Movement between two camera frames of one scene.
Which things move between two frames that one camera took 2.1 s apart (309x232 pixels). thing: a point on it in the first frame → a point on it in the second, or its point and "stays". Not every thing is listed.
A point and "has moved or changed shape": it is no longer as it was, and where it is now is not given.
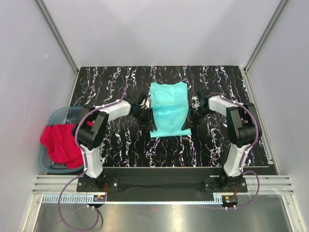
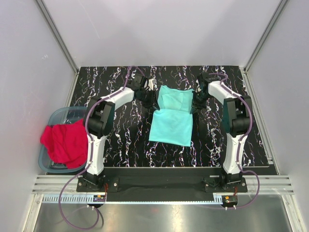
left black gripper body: [143, 119] → [147, 97]
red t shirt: [60, 141] stays
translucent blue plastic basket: [59, 115] stays
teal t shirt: [169, 103] has moved or changed shape
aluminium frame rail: [270, 184] stays
